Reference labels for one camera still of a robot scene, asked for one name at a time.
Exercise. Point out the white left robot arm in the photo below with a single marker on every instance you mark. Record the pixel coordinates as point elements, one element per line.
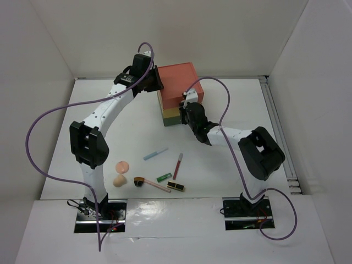
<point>87,138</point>

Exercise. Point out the coral top drawer unit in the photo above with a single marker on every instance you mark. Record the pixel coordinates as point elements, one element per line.
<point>176,79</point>

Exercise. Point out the black gold lipstick case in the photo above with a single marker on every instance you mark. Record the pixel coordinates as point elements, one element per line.
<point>175,186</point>

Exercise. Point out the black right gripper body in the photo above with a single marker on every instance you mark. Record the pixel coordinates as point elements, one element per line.
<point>185,117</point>

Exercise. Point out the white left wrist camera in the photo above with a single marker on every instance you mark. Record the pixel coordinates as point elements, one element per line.
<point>148,53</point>

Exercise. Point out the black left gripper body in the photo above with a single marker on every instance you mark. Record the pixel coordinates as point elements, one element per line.
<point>147,78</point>

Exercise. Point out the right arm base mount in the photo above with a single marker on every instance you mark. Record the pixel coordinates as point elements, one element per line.
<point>242,215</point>

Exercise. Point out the red lip gloss tube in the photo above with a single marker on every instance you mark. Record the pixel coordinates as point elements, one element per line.
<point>177,166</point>

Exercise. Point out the green lipstick tube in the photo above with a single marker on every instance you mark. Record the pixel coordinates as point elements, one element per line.
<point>164,177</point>

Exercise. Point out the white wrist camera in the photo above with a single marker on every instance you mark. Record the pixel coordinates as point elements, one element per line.
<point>191,96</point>
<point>148,53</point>

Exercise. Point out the aluminium rail at table edge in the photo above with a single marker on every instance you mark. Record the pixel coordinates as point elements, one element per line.
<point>290,173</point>

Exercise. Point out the green bottom drawer unit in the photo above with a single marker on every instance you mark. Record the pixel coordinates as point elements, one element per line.
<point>171,121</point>

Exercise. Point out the pink handled makeup brush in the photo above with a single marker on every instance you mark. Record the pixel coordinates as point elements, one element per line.
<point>140,181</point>

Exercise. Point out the teardrop beige makeup sponge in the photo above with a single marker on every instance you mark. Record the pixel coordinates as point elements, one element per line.
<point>119,181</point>

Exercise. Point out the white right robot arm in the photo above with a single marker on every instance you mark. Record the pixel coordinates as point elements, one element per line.
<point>261,154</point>

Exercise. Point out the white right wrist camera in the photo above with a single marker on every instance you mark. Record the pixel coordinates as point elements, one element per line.
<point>191,96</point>

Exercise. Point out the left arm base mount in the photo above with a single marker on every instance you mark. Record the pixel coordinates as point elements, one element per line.
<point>112,217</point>

